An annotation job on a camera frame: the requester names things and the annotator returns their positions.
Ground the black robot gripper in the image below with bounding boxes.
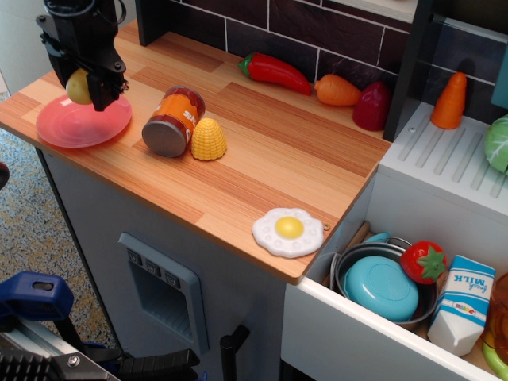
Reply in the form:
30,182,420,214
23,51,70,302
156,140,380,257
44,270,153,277
36,1,129,112

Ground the yellow toy potato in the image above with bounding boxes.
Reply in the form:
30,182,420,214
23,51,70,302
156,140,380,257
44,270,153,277
66,68,92,105

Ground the pink plastic plate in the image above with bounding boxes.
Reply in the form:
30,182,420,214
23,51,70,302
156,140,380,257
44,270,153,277
36,95,132,148

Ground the orange toy soup can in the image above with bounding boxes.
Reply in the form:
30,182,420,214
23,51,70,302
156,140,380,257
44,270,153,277
142,86,206,158

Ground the yellow toy corn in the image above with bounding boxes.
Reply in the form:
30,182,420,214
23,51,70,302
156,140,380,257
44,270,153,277
191,118,227,161

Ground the red toy chili pepper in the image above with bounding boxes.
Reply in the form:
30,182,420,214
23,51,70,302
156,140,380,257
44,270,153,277
237,52,312,96

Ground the blue clamp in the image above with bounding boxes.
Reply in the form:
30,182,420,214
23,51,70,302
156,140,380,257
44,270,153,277
1,271,75,325

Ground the grey toy water dispenser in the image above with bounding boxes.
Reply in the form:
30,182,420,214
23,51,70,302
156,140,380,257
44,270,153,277
118,232,209,355

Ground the white toy fried egg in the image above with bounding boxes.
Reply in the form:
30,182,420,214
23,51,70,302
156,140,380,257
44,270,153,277
252,208,324,259

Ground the dark red toy pepper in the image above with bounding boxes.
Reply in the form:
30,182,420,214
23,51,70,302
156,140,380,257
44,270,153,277
352,81,392,132

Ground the blue plastic bowl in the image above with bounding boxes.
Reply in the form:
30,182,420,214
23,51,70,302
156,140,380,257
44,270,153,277
342,256,419,321

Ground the orange toy carrot upright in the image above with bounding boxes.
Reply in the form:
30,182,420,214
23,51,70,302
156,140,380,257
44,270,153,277
430,72,467,129

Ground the red toy strawberry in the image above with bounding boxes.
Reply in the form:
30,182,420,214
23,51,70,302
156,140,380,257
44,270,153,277
399,241,447,285

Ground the green toy cabbage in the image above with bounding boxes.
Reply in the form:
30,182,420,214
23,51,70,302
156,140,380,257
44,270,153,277
484,115,508,175

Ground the white toy milk carton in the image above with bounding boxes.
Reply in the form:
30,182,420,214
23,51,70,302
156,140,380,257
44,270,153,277
427,256,495,356

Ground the orange translucent toy bottle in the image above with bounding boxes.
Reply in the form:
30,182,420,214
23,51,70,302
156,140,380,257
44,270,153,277
482,273,507,361

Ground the black cabinet door handle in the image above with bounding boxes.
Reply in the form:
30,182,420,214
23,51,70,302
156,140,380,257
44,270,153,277
220,325,250,381

